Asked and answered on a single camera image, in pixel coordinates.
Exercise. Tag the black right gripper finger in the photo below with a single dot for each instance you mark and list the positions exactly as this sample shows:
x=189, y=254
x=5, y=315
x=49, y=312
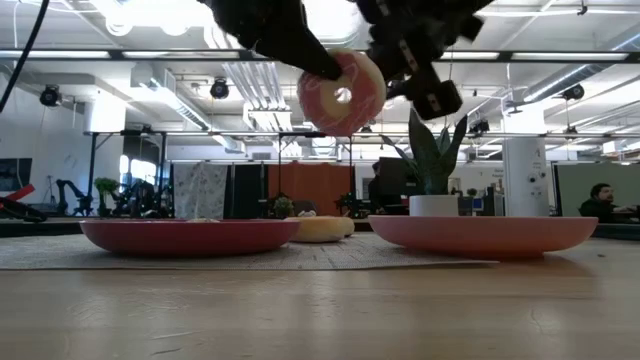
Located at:
x=400, y=89
x=437, y=97

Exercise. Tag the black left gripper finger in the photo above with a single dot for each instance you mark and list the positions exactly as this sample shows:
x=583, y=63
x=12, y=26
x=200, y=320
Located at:
x=305, y=52

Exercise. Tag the dark red plate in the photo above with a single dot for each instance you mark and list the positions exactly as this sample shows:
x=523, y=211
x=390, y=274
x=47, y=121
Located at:
x=190, y=237

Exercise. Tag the black background robot arm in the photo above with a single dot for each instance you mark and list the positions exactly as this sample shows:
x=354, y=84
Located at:
x=82, y=202

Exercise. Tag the black ceiling spot lamp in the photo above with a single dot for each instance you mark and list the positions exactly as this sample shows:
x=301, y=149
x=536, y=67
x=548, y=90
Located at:
x=50, y=96
x=219, y=89
x=480, y=126
x=573, y=92

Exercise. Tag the green snake plant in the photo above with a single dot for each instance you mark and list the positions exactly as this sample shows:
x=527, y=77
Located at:
x=430, y=160

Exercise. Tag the black monitor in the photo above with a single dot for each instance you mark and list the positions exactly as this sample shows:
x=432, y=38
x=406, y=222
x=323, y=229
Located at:
x=400, y=175

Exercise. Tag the white plant pot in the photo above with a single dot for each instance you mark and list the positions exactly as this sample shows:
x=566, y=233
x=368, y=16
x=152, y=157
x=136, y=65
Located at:
x=434, y=206

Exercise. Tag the blue box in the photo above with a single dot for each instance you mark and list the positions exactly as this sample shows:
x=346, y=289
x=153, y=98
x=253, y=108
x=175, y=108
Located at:
x=477, y=204

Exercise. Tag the white cylindrical column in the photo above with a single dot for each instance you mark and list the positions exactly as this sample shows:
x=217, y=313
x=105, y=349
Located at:
x=525, y=175

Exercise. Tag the black overhead light bar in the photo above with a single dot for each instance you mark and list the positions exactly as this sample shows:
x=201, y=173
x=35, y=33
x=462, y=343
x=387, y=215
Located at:
x=550, y=56

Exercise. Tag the orange partition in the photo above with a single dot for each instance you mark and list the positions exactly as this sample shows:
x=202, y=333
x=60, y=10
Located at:
x=310, y=180

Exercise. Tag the yellow donut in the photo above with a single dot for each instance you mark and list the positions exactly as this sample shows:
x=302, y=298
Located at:
x=350, y=226

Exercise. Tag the pink plate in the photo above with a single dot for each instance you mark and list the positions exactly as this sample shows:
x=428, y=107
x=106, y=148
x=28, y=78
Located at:
x=482, y=237

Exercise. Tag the black panel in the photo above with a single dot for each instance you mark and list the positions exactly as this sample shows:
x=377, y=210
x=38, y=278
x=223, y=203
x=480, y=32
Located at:
x=247, y=190

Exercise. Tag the small potted plant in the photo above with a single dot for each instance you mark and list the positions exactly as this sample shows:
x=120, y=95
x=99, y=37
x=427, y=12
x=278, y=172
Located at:
x=283, y=206

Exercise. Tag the grey green partition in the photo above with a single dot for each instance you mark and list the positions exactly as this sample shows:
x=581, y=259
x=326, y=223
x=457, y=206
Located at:
x=567, y=185

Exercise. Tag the pale cream donut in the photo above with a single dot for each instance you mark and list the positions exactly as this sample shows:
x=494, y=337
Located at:
x=317, y=230

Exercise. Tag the patterned white curtain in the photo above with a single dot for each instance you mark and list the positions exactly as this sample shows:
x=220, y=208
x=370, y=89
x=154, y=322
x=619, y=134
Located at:
x=200, y=190

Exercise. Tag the beige woven placemat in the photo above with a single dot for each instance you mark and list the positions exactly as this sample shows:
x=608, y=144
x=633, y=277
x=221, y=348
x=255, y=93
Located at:
x=350, y=255

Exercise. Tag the person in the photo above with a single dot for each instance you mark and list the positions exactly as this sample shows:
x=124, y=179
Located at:
x=600, y=207

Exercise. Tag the green potted plant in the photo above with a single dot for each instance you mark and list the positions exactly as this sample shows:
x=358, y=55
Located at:
x=105, y=186

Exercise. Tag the red bar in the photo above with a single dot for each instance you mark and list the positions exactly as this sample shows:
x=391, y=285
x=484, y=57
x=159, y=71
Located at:
x=20, y=192

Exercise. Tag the black metal frame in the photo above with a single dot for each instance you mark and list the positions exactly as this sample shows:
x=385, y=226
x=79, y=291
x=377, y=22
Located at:
x=92, y=170

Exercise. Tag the dark wall screen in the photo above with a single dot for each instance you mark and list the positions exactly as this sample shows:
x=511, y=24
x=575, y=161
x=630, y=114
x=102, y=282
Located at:
x=15, y=172

